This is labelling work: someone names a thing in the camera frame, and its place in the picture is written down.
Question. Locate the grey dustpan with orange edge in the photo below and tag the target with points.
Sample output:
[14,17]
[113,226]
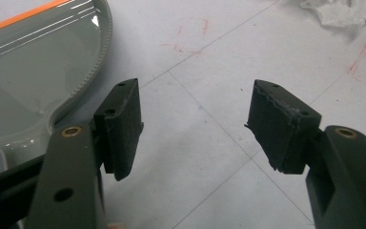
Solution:
[28,79]

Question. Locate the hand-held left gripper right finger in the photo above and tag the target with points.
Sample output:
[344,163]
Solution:
[279,127]

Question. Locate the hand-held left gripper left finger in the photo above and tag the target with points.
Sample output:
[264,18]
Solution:
[120,127]

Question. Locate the scattered crumpled white paper scraps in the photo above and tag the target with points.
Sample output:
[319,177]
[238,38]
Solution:
[340,12]

